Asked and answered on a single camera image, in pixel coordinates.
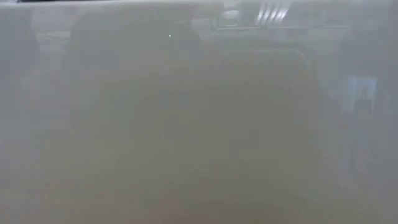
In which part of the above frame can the grey plastic bin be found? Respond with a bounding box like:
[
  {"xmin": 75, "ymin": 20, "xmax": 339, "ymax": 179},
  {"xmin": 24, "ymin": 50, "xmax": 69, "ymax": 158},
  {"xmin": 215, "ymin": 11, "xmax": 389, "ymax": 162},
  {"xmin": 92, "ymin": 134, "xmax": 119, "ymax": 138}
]
[{"xmin": 0, "ymin": 0, "xmax": 398, "ymax": 224}]

